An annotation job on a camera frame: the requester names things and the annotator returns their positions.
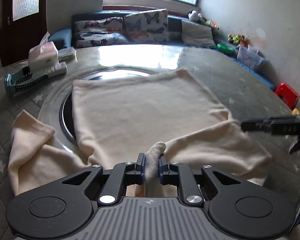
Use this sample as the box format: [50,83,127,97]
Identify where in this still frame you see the small green packet stack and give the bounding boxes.
[58,47,77,62]

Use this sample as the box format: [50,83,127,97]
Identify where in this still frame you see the colourful plush toys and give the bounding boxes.
[227,34,248,47]

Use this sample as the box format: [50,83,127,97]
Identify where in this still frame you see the butterfly pillow left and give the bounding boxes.
[74,17,129,48]

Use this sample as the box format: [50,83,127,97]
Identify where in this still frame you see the tissue box pink white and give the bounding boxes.
[28,32,59,72]

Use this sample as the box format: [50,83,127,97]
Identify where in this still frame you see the dark wooden door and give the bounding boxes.
[0,0,47,67]

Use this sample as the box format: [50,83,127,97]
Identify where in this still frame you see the cream sweatshirt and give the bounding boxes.
[8,69,271,197]

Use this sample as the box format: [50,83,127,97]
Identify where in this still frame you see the green bowl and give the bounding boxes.
[217,43,235,55]

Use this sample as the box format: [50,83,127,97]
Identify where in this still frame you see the red plastic stool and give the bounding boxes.
[275,83,300,110]

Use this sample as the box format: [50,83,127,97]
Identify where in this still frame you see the clear plastic storage box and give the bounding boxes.
[237,46,266,72]

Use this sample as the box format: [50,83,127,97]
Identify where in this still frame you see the butterfly pillow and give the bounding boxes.
[124,9,171,43]
[74,17,129,48]

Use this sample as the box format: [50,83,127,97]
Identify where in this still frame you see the panda plush toy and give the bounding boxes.
[188,10,206,24]

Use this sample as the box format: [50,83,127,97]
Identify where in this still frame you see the blue sofa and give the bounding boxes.
[47,10,277,91]

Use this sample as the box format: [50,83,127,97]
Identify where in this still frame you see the butterfly pillow right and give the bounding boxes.
[124,9,171,43]

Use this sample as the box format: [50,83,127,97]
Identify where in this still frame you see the grey cushion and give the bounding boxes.
[181,20,216,48]

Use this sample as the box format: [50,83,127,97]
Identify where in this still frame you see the round black induction cooktop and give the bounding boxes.
[59,92,77,145]

